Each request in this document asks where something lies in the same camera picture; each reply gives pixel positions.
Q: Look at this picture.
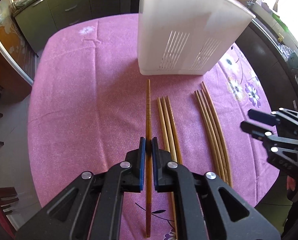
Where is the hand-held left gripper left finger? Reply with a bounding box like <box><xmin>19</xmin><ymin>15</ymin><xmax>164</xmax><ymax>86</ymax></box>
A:
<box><xmin>15</xmin><ymin>137</ymin><xmax>146</xmax><ymax>240</ymax></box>

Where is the dark sink counter cabinet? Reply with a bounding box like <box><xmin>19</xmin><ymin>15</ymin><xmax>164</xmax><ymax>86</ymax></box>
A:
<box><xmin>235</xmin><ymin>17</ymin><xmax>298</xmax><ymax>170</ymax></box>

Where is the dark wooden chair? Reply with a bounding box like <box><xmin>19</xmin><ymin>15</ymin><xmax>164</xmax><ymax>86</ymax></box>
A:
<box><xmin>0</xmin><ymin>187</ymin><xmax>19</xmax><ymax>238</ymax></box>

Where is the person's right hand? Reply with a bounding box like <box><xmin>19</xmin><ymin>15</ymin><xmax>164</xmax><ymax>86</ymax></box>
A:
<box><xmin>286</xmin><ymin>175</ymin><xmax>297</xmax><ymax>200</ymax></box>

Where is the white plastic chopstick holder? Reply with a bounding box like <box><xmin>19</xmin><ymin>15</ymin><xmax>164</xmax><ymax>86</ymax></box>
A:
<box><xmin>137</xmin><ymin>0</ymin><xmax>257</xmax><ymax>76</ymax></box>

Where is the dark brown carved chopstick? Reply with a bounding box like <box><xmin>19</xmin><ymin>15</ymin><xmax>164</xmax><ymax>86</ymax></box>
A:
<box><xmin>145</xmin><ymin>79</ymin><xmax>154</xmax><ymax>238</ymax></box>

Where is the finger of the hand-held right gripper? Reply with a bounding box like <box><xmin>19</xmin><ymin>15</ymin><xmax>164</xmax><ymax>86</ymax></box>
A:
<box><xmin>248</xmin><ymin>107</ymin><xmax>298</xmax><ymax>132</ymax></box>
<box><xmin>240</xmin><ymin>121</ymin><xmax>298</xmax><ymax>155</ymax></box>

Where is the green kitchen base cabinet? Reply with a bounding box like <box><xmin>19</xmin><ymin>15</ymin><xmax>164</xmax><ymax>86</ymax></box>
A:
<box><xmin>15</xmin><ymin>0</ymin><xmax>142</xmax><ymax>52</ymax></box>

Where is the pink floral tablecloth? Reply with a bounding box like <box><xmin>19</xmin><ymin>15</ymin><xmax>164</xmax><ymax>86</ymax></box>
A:
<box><xmin>27</xmin><ymin>14</ymin><xmax>280</xmax><ymax>240</ymax></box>

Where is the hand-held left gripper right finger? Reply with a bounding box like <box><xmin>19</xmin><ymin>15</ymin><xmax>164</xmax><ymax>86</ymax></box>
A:
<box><xmin>151</xmin><ymin>137</ymin><xmax>281</xmax><ymax>240</ymax></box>

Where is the floral glass sliding door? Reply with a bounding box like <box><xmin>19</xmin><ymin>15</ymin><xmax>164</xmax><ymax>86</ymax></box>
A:
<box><xmin>0</xmin><ymin>11</ymin><xmax>38</xmax><ymax>85</ymax></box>

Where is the green plastic container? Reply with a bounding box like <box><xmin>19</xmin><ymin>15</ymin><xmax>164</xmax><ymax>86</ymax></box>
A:
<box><xmin>271</xmin><ymin>11</ymin><xmax>290</xmax><ymax>34</ymax></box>

